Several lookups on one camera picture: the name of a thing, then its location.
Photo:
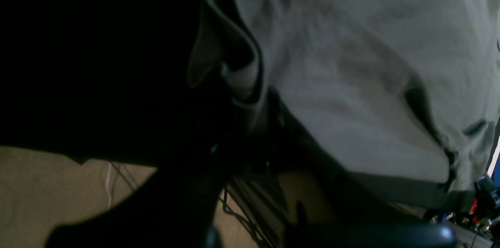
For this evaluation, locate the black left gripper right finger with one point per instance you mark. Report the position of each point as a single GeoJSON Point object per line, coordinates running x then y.
{"type": "Point", "coordinates": [328, 207]}

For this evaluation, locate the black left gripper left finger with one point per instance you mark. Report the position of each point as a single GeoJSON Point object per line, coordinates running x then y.
{"type": "Point", "coordinates": [175, 207]}

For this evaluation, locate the grey T-shirt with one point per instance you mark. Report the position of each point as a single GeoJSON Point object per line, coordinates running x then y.
{"type": "Point", "coordinates": [402, 93]}

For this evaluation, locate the black table cloth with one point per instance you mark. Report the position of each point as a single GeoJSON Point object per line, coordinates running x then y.
{"type": "Point", "coordinates": [126, 80]}

